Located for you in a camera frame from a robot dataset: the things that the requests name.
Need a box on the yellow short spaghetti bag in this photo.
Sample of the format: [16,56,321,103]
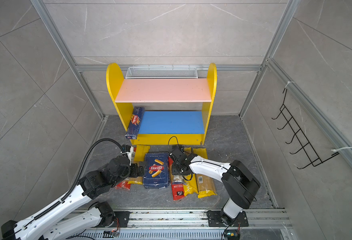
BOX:
[183,174,199,197]

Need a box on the blue Barilla spaghetti box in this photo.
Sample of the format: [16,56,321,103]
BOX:
[125,107,145,140]

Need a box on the clear spaghetti bag white label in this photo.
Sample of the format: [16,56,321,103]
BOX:
[170,168,185,185]

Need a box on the yellow Pastatime spaghetti bag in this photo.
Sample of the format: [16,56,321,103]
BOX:
[183,147,198,158]

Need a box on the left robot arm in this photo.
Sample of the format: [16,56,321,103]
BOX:
[1,138,143,240]

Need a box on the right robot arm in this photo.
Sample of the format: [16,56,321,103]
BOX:
[169,146,261,225]

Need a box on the yellow shelf unit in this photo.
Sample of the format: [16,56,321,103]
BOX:
[106,63,218,146]

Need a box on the red spaghetti bag left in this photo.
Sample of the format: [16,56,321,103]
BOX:
[115,179,131,191]

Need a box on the red spaghetti bag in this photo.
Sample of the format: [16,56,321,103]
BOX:
[115,179,131,191]
[168,157,185,201]

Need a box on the blue Barilla rigatoni box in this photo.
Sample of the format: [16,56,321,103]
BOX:
[143,152,170,189]

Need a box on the red spaghetti bag centre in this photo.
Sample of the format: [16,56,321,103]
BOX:
[168,157,185,201]

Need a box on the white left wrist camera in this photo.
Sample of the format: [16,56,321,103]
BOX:
[123,145,135,163]

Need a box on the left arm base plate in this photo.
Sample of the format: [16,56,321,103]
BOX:
[97,211,130,228]

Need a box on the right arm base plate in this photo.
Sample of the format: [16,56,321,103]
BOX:
[206,210,249,227]

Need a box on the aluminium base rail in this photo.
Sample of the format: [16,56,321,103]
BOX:
[43,209,294,240]

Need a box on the black wire wall rack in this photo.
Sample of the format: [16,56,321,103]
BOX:
[271,89,340,170]

